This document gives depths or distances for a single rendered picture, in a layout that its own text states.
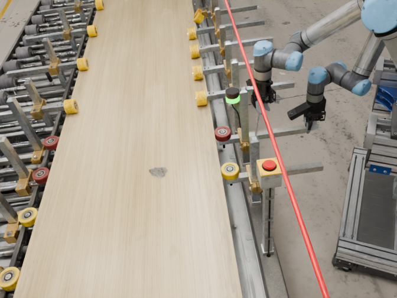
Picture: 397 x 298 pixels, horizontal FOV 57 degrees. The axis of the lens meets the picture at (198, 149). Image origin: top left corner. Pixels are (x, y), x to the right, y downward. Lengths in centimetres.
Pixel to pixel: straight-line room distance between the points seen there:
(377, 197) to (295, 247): 58
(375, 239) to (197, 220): 118
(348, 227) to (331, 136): 104
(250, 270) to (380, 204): 110
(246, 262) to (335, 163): 146
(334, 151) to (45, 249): 220
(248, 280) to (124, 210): 60
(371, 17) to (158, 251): 107
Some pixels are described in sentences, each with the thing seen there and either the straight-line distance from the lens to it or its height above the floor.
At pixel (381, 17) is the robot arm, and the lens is 130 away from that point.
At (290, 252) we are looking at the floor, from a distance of 243.
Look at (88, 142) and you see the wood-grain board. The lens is 194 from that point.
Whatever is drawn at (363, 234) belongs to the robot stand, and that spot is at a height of 21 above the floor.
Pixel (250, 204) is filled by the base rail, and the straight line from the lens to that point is 174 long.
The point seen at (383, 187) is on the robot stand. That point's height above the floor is 21.
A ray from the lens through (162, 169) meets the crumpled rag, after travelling 166.
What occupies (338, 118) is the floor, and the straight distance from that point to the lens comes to 332.
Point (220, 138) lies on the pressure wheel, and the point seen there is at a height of 90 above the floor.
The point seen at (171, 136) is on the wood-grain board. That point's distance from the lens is 182.
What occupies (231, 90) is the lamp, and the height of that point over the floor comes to 117.
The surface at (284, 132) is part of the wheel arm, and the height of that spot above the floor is 85.
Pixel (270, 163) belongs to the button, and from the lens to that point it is 119.
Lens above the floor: 210
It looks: 44 degrees down
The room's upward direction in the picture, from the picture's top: 9 degrees counter-clockwise
